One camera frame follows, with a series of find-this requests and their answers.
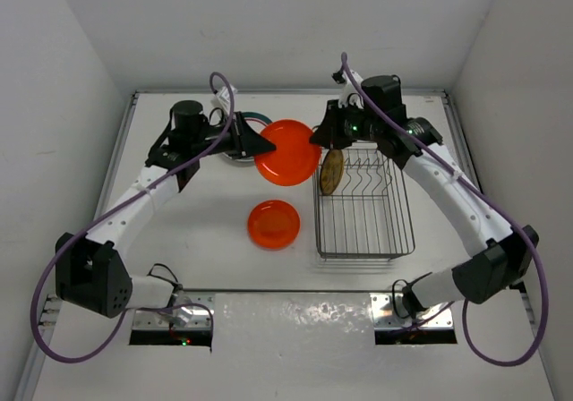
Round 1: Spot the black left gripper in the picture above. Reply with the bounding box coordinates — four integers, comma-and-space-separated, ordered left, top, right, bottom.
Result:
192, 112, 274, 159

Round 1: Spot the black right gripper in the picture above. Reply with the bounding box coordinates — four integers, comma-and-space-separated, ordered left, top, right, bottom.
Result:
309, 98, 380, 150

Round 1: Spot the white plate green red rim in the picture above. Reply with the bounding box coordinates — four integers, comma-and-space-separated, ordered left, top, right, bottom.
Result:
220, 112, 277, 161

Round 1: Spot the orange plate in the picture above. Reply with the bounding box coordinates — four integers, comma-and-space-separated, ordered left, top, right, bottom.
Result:
254, 119, 321, 186
247, 200, 301, 250

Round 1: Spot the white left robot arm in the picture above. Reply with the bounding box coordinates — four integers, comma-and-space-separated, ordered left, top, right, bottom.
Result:
56, 100, 276, 318

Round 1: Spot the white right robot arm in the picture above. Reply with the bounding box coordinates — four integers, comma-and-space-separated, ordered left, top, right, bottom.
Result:
310, 70, 539, 317

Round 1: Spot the yellow patterned plate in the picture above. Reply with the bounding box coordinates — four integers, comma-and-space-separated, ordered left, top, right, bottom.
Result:
319, 149, 344, 195

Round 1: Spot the grey wire dish rack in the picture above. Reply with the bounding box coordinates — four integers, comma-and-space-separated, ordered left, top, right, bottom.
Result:
312, 142, 415, 261

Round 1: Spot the left silver mounting bracket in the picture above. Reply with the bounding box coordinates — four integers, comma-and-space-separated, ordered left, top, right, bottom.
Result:
132, 290, 216, 331

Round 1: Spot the silver mounting bracket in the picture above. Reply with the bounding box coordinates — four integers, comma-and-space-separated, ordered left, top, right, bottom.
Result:
132, 290, 216, 331
370, 291, 454, 332

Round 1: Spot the right silver mounting bracket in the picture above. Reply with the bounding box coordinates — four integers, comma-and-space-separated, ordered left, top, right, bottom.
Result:
370, 291, 454, 332

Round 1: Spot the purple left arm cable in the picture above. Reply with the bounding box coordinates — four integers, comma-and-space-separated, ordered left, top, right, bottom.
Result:
29, 71, 237, 365

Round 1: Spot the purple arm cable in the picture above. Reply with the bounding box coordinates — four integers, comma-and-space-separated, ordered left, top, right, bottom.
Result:
339, 51, 550, 367
29, 71, 237, 365

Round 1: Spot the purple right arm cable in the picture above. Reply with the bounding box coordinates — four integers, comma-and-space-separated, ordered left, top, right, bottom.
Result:
339, 51, 550, 367

